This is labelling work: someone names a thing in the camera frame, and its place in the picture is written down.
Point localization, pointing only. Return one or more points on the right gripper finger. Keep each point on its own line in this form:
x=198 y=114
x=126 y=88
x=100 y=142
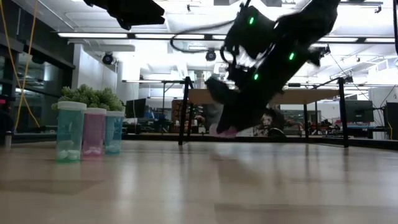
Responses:
x=242 y=116
x=219 y=91

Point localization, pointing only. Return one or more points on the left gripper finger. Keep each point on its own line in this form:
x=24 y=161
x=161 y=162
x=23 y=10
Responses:
x=136 y=7
x=143 y=20

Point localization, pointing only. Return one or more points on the pink medicine bottle white cap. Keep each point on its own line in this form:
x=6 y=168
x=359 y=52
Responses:
x=94 y=133
x=228 y=133

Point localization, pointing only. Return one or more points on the blue medicine bottle white cap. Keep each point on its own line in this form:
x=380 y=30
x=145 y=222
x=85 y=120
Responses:
x=114 y=133

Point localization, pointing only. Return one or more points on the green medicine bottle white cap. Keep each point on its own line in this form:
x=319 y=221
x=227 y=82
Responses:
x=71 y=130

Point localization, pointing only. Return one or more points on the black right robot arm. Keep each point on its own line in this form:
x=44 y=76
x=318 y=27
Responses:
x=317 y=21

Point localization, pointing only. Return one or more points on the white cloth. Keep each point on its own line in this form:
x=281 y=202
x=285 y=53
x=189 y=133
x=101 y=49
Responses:
x=214 y=113

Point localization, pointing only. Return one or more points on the brown floral cloth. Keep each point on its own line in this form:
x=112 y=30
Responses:
x=178 y=112
x=267 y=124

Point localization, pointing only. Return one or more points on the overhead bar with light strips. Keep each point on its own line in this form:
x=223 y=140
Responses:
x=93 y=35

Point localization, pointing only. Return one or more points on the round black ceiling spotlight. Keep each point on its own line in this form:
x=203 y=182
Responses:
x=211 y=55
x=107 y=58

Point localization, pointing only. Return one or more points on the black monitor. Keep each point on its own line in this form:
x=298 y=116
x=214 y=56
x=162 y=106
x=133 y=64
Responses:
x=392 y=119
x=135 y=108

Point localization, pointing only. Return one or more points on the green artificial plant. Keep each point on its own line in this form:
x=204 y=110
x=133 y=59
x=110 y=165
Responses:
x=90 y=96

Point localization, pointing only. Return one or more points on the grey monitor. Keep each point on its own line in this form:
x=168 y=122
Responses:
x=359 y=111

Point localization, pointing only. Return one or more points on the small grey cylinder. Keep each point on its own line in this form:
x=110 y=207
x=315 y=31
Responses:
x=7 y=140

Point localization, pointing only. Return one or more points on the wooden shelf black metal frame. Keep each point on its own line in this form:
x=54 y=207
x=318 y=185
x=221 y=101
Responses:
x=311 y=96

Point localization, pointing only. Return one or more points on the black ceiling camera cluster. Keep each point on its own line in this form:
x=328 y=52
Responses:
x=321 y=51

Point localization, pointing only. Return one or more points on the black aluminium rig frame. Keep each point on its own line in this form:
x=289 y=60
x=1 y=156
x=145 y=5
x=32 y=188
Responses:
x=311 y=139

